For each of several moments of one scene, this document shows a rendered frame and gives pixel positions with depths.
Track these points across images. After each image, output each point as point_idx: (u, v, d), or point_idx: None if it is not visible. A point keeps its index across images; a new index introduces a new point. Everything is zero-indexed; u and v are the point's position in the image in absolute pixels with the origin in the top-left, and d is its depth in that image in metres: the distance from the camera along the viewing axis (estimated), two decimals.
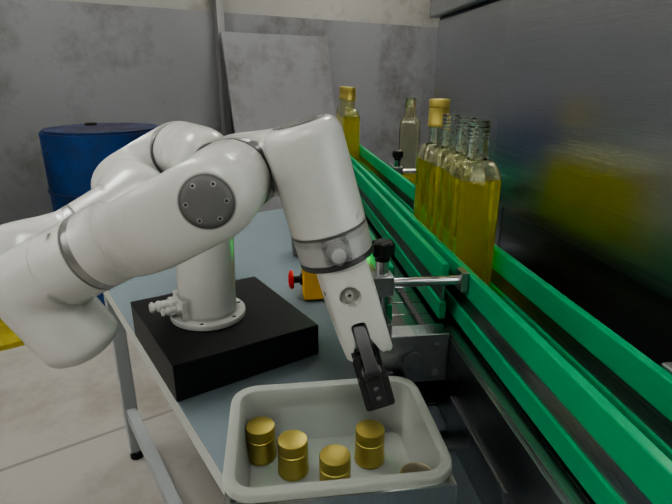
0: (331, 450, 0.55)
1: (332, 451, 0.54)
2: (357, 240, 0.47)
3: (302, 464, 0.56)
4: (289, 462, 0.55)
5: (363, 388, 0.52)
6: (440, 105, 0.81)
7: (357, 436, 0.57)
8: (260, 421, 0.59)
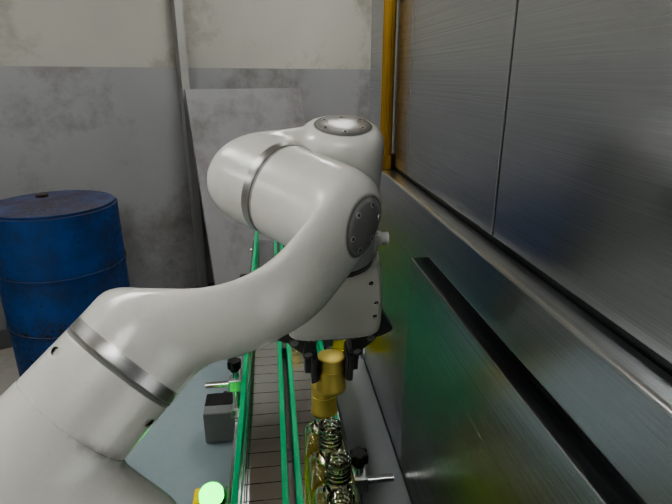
0: None
1: None
2: None
3: None
4: None
5: (353, 361, 0.58)
6: (321, 396, 0.65)
7: (338, 366, 0.57)
8: None
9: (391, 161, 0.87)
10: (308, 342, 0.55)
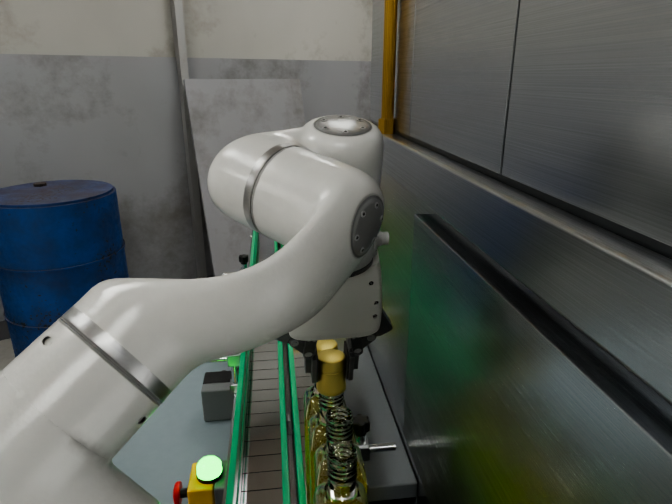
0: None
1: None
2: None
3: None
4: None
5: (353, 361, 0.58)
6: None
7: (338, 366, 0.58)
8: None
9: (393, 125, 0.85)
10: (308, 342, 0.55)
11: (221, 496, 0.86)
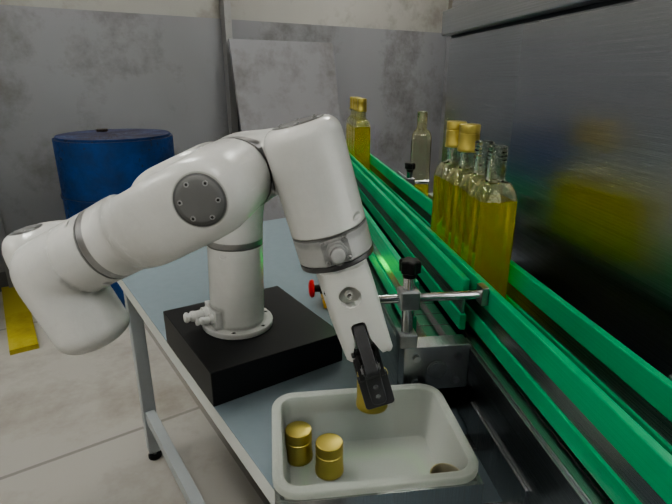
0: None
1: None
2: (357, 240, 0.47)
3: (338, 465, 0.61)
4: (327, 463, 0.60)
5: (363, 386, 0.53)
6: (457, 127, 0.86)
7: (477, 128, 0.81)
8: (298, 425, 0.64)
9: None
10: None
11: None
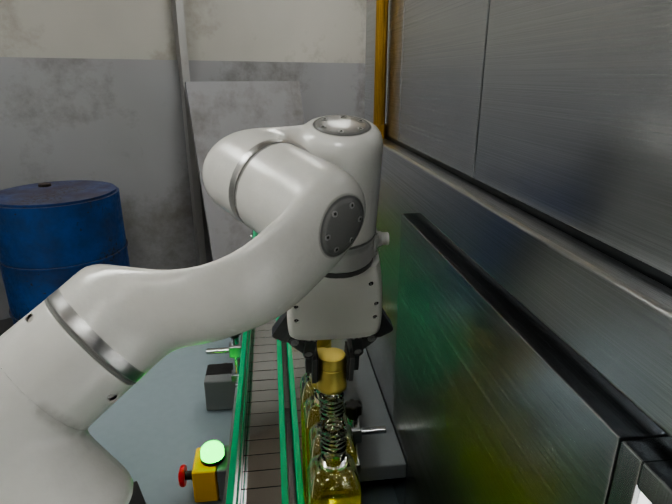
0: (326, 355, 0.58)
1: (327, 355, 0.58)
2: None
3: None
4: None
5: (353, 361, 0.58)
6: (316, 344, 0.69)
7: None
8: None
9: (384, 130, 0.90)
10: (308, 342, 0.55)
11: (223, 478, 0.92)
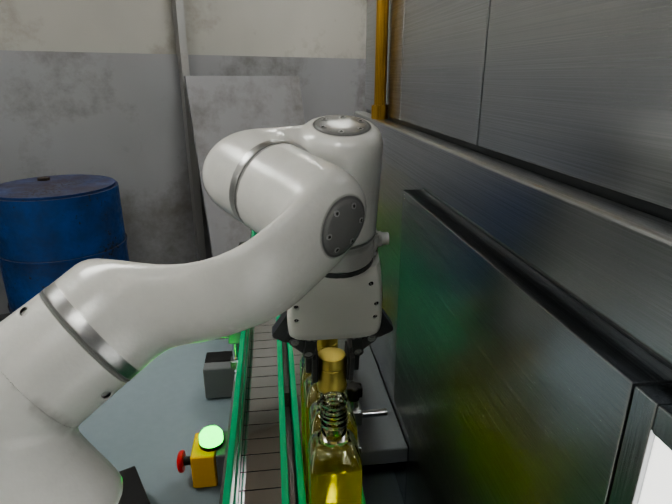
0: (326, 355, 0.58)
1: (327, 354, 0.58)
2: None
3: None
4: None
5: (353, 361, 0.58)
6: None
7: (331, 339, 0.63)
8: None
9: (385, 111, 0.89)
10: (308, 342, 0.55)
11: (222, 463, 0.91)
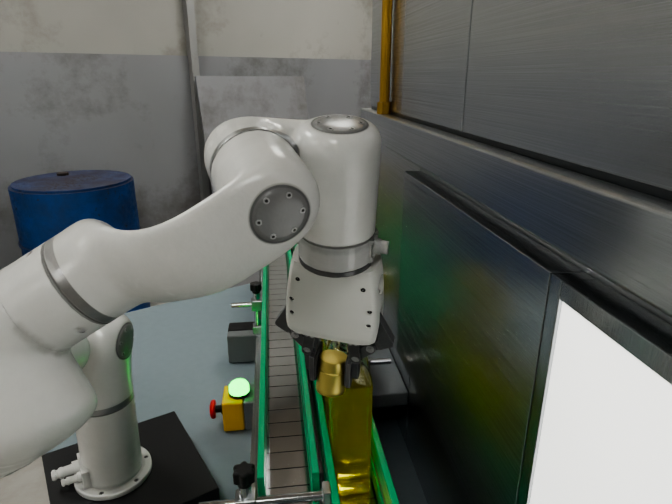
0: None
1: None
2: None
3: (345, 372, 0.60)
4: None
5: (351, 368, 0.57)
6: None
7: None
8: None
9: (389, 107, 1.04)
10: (306, 337, 0.56)
11: (249, 409, 1.06)
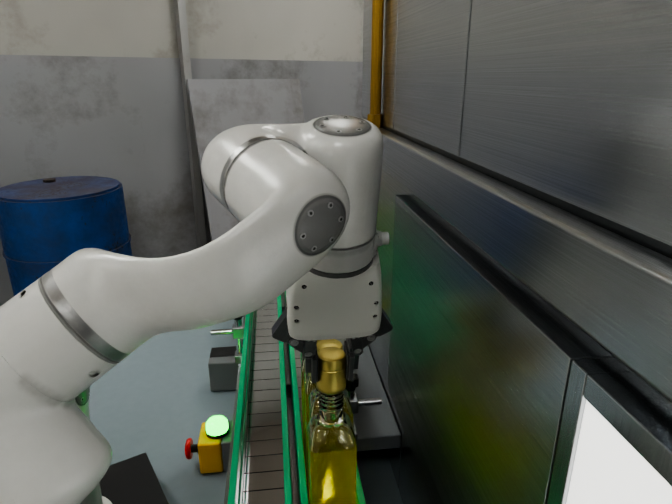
0: (324, 345, 0.64)
1: (325, 345, 0.65)
2: None
3: None
4: (345, 367, 0.59)
5: (353, 361, 0.58)
6: None
7: None
8: None
9: (380, 120, 0.95)
10: (308, 342, 0.55)
11: (228, 450, 0.97)
